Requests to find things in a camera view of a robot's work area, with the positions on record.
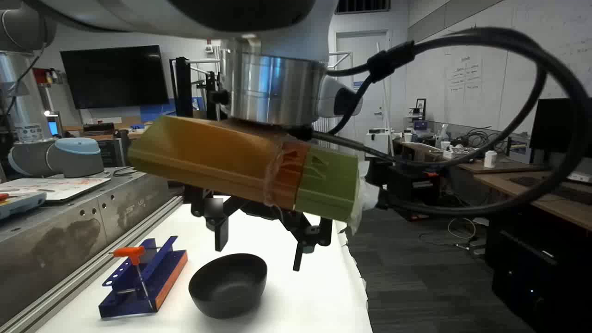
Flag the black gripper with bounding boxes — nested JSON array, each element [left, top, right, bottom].
[[182, 183, 336, 274]]

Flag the orange block object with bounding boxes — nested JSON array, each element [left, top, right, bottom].
[[112, 244, 149, 268]]

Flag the black bowl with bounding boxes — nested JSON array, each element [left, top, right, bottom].
[[188, 252, 271, 320]]

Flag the blue orange rack tray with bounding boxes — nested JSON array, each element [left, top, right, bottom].
[[97, 233, 189, 320]]

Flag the black upright stand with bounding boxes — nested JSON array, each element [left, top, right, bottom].
[[171, 56, 195, 119]]

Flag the grey metal workbench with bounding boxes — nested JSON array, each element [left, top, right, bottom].
[[0, 169, 188, 331]]

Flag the white paper sheet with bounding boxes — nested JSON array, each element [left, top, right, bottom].
[[0, 174, 114, 204]]

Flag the wooden lab desk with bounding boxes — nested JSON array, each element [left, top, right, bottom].
[[454, 156, 592, 233]]

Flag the black computer monitor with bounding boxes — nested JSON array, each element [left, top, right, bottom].
[[528, 96, 592, 170]]

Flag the orange green wrist camera cover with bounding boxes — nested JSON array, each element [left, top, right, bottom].
[[127, 113, 365, 228]]

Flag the black wall television screen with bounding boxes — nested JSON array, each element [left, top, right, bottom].
[[60, 45, 171, 113]]

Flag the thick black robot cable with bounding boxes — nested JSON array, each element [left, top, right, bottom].
[[308, 26, 592, 218]]

